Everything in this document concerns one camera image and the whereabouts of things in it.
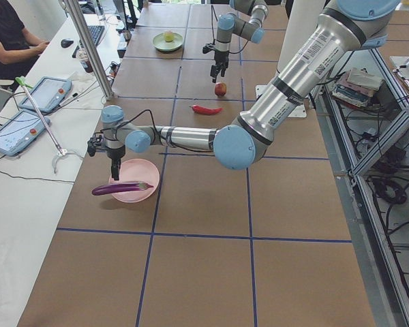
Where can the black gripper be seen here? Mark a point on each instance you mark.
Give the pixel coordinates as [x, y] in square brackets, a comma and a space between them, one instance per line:
[115, 155]
[221, 57]

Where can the purple eggplant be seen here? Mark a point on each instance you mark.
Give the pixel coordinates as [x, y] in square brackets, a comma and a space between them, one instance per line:
[120, 188]

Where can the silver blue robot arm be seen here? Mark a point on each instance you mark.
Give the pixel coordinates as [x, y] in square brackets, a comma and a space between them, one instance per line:
[342, 26]
[229, 24]

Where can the red yellow apple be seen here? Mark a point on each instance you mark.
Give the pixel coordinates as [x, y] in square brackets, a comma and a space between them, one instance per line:
[220, 89]

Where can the pink plate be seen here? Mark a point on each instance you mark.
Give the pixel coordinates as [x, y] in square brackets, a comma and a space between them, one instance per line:
[137, 170]

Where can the red chili pepper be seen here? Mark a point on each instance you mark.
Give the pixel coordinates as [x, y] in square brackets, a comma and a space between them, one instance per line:
[205, 111]

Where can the reacher grabber stick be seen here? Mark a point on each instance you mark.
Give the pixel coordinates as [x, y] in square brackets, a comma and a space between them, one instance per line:
[62, 153]

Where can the light green plate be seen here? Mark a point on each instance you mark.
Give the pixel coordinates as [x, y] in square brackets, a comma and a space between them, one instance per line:
[162, 46]

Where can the far teach pendant tablet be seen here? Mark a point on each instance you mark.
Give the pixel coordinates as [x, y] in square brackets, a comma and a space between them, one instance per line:
[49, 92]

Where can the teach pendant tablet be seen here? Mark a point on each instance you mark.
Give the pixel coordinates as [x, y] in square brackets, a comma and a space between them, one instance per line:
[49, 92]
[19, 132]

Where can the near teach pendant tablet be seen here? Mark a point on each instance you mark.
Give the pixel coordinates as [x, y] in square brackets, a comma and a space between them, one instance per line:
[19, 132]

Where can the drink cup with straw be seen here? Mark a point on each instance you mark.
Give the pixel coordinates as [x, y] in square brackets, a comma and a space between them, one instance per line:
[83, 58]

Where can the black keyboard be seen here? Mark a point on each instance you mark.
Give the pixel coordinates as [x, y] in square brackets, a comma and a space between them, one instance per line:
[96, 32]

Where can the black computer mouse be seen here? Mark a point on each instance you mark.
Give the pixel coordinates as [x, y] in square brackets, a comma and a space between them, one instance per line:
[66, 43]

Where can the stack of books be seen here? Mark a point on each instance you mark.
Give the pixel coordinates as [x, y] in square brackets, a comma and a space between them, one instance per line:
[356, 87]

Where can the seated person in black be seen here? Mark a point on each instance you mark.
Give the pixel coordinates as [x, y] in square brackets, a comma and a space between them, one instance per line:
[19, 48]

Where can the aluminium frame post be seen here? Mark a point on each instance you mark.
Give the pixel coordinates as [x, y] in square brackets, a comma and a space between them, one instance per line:
[73, 8]

